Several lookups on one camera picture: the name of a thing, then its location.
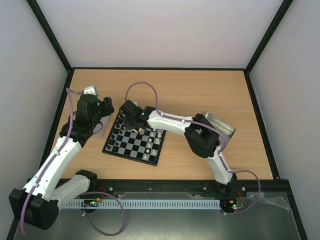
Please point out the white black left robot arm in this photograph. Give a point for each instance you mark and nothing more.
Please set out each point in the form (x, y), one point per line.
(39, 202)

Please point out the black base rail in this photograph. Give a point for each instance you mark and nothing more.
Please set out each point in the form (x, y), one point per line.
(204, 188)

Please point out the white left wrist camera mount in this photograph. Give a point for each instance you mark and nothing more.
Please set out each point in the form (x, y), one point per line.
(91, 90)

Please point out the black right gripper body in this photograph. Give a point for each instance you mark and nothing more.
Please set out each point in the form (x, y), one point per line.
(128, 117)

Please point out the silver metal tray right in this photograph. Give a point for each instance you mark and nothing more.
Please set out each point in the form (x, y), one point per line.
(222, 126)

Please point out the black enclosure frame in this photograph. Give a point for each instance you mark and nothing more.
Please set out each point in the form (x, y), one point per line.
(281, 12)

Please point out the silver metal tray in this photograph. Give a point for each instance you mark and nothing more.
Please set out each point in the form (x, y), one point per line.
(222, 126)
(101, 128)

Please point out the light blue cable duct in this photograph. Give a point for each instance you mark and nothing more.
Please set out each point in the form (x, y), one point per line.
(147, 204)

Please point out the black white chess board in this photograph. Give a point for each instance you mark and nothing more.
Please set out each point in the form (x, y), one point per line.
(133, 146)

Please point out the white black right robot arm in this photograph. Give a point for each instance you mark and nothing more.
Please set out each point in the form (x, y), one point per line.
(204, 140)

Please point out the white king lying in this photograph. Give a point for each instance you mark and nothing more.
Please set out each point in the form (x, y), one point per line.
(139, 131)

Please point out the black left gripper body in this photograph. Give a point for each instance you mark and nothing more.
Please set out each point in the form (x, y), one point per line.
(108, 110)

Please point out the silver metal tray left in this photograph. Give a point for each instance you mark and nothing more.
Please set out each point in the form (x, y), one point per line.
(101, 128)

